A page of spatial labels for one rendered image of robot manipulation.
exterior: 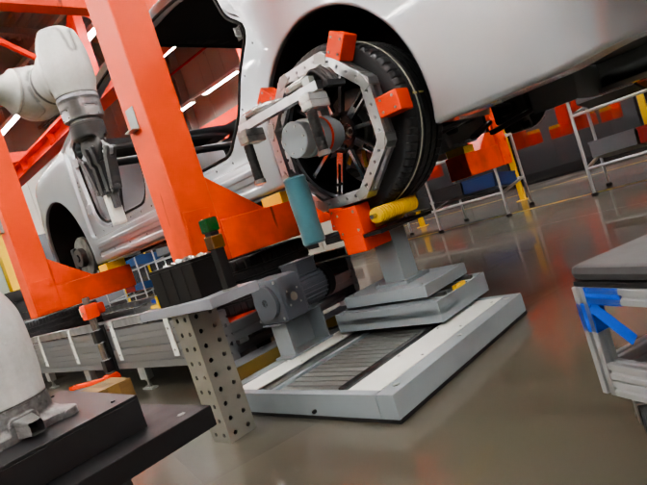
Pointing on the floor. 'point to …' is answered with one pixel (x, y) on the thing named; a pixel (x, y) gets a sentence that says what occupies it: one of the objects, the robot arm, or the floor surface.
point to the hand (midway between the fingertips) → (115, 209)
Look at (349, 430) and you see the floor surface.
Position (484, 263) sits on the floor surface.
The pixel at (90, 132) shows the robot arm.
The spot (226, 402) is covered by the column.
